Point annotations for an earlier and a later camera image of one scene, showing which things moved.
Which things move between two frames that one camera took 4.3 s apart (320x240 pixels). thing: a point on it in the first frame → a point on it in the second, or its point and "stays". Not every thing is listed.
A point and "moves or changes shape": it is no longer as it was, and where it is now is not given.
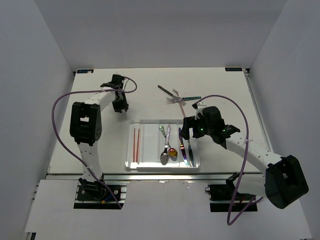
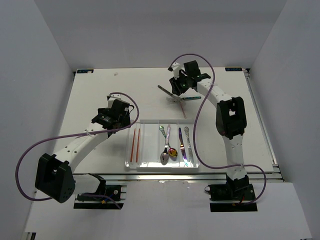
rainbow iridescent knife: x=183 y=152 stays
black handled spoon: x=172 y=151 → x=164 y=156
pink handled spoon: x=164 y=155 stays
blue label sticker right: x=233 y=69 stays
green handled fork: x=171 y=101 stays
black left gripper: x=124 y=106 → x=126 y=120
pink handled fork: x=181 y=102 stays
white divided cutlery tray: x=157 y=144 stays
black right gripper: x=191 y=122 → x=177 y=90
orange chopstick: x=134 y=146 moves or changes shape
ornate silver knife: x=191 y=153 stays
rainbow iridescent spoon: x=172 y=152 stays
